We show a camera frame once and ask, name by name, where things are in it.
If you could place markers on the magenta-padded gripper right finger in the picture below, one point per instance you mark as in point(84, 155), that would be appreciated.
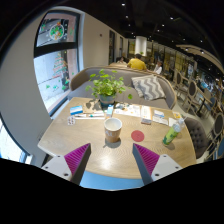
point(148, 161)

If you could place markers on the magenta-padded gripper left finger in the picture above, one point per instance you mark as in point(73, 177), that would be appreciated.
point(75, 161)

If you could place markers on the clear bottle with green label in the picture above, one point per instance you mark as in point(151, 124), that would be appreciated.
point(171, 135)

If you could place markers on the flat round red coaster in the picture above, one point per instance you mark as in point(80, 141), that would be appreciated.
point(137, 135)

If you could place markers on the pill blister pack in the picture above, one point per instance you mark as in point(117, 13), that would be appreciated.
point(71, 120)

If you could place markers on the brown paper cup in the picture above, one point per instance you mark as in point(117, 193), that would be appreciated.
point(112, 133)

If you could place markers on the white paper leaflet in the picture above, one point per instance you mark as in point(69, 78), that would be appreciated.
point(146, 112)

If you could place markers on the blue white flat box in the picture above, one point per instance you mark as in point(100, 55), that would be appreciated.
point(76, 110)

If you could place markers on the small yellow card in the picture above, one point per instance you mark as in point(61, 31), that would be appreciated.
point(177, 115)

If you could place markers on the grey tufted armchair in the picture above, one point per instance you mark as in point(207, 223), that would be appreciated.
point(196, 135)

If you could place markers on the small light blue box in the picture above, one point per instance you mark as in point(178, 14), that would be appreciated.
point(109, 111)

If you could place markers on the grey white zigzag cushion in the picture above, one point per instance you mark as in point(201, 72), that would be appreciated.
point(150, 88)

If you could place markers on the grey curved sofa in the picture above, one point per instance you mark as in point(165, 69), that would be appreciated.
point(83, 88)

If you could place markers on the green potted plant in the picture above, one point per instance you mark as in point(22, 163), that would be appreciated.
point(106, 86)

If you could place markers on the window with coloured decals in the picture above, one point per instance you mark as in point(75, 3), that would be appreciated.
point(53, 73)

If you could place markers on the person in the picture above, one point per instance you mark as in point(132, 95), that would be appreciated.
point(121, 60)
point(136, 63)
point(158, 69)

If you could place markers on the group of ceiling lights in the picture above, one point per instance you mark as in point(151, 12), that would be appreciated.
point(123, 4)

